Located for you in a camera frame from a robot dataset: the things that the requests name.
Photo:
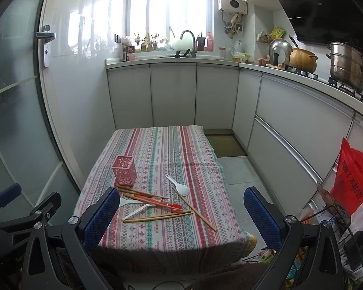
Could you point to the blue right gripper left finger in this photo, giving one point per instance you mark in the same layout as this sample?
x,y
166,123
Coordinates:
x,y
97,217

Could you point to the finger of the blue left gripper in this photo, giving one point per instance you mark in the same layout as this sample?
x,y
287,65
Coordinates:
x,y
9,194
48,207

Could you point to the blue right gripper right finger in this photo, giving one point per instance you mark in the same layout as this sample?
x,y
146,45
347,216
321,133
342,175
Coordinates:
x,y
266,217

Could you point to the small white rice paddle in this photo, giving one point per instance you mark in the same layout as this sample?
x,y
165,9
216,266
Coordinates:
x,y
123,202

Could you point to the wooden chopstick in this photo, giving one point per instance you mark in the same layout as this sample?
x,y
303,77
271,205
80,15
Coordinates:
x,y
144,200
140,196
146,220
138,192
157,214
206,221

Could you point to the pink perforated utensil holder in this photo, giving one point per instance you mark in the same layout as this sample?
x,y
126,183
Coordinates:
x,y
124,171

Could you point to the red plastic spoon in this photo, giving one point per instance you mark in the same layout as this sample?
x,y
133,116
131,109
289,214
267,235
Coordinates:
x,y
173,207

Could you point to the kitchen faucet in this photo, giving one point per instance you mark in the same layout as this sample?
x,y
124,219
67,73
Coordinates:
x,y
186,44

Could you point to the patterned striped tablecloth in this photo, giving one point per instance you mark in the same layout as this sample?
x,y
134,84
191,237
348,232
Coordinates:
x,y
184,153

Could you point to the brown floor mat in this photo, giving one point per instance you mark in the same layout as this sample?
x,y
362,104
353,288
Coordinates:
x,y
226,146

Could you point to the red plastic bag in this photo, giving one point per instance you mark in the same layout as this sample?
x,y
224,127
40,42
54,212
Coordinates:
x,y
348,183

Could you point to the gas stove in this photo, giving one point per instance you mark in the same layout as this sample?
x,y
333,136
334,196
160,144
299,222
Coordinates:
x,y
330,82

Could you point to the steel pot lid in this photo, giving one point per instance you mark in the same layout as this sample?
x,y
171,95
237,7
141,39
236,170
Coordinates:
x,y
280,51

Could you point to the stainless steel stock pot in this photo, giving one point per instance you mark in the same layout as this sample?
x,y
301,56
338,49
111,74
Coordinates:
x,y
346,65

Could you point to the pink bottle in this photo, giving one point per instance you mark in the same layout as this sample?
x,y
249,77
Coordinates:
x,y
209,42

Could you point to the white water heater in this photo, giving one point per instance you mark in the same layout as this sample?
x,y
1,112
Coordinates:
x,y
233,6

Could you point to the black range hood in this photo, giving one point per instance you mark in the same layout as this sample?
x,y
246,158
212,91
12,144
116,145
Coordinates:
x,y
325,21

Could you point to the silver door handle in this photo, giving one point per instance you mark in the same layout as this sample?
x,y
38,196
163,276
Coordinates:
x,y
45,36

